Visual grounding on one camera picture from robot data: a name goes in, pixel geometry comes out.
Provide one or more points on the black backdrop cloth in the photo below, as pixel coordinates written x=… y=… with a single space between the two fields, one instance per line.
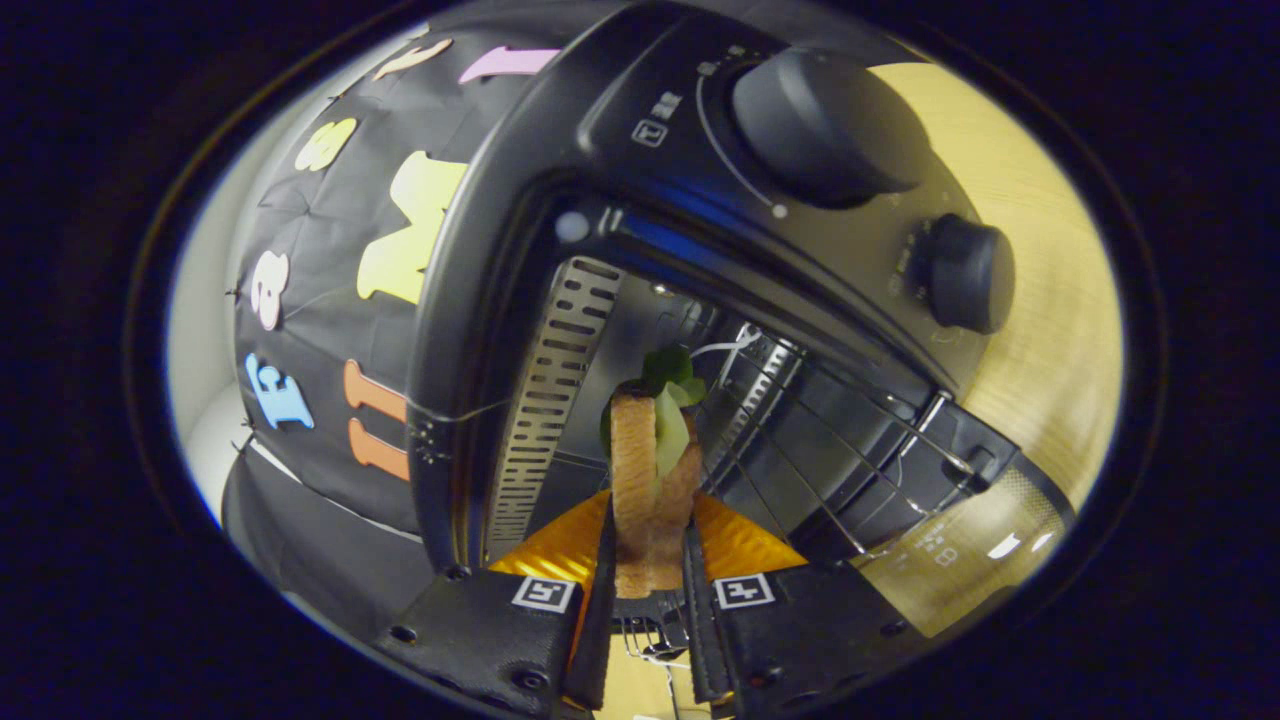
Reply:
x=320 y=220

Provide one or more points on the toaster oven glass door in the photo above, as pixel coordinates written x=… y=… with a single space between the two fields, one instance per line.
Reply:
x=985 y=540

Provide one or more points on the black toaster oven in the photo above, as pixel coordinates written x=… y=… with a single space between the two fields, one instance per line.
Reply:
x=520 y=180

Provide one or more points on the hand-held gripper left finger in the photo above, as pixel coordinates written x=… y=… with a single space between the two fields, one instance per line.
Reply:
x=470 y=635

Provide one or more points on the black oven knob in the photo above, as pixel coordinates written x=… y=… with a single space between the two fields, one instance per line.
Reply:
x=965 y=275
x=820 y=125

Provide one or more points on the toast sandwich with lettuce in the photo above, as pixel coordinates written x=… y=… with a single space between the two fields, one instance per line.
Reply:
x=635 y=470

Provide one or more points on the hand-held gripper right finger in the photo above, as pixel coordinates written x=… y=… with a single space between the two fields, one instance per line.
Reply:
x=800 y=625

